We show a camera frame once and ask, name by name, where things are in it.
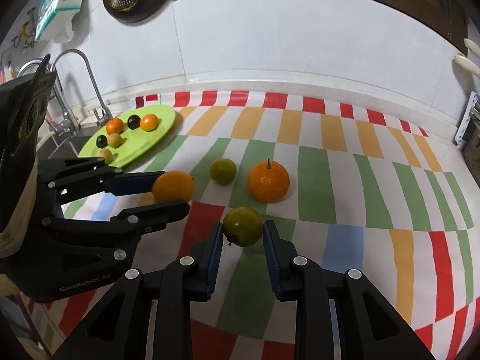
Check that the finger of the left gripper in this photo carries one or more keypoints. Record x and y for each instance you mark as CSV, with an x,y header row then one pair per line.
x,y
123,183
132,220

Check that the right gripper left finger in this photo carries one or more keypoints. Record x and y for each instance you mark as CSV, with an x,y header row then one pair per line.
x,y
149,313

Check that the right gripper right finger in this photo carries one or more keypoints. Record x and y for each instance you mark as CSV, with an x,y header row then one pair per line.
x,y
336,313

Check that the yellow tan fruit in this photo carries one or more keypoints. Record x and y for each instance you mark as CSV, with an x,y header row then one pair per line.
x,y
106,154

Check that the smooth orange fruit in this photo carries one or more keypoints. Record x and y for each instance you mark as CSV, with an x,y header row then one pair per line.
x,y
173,186

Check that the dark avocado fruit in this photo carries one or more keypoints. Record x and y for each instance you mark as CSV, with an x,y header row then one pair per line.
x,y
134,122

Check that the green tomato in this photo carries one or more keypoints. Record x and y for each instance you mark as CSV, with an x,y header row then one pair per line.
x,y
243,226
223,171

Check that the dark green lime on plate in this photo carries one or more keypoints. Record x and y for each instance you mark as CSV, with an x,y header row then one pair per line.
x,y
101,141

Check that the tan round fruit on plate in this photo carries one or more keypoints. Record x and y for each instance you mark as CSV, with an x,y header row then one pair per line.
x,y
114,140

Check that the small orange left plate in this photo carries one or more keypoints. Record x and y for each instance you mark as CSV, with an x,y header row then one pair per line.
x,y
114,126

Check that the small orange plate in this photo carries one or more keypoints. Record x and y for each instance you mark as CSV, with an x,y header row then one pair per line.
x,y
149,123
114,126

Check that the small orange upper plate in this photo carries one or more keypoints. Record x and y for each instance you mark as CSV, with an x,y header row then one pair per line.
x,y
149,123

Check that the large orange with stem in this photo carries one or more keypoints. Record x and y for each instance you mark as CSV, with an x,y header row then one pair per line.
x,y
268,182

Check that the striped colourful tablecloth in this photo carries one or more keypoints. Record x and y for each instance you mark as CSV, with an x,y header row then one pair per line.
x,y
367,191

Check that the teal white box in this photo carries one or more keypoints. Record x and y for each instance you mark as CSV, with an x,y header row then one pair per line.
x,y
55,20

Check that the metal dish rack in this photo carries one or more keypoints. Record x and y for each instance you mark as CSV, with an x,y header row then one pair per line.
x,y
466,138

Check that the cream handled pan lower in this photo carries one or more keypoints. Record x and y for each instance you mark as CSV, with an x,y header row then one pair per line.
x,y
467,65

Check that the cream handled pan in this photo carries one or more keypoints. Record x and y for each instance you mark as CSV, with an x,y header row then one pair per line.
x,y
472,46
467,65

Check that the cream handled pan upper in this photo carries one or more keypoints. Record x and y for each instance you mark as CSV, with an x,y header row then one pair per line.
x,y
472,46

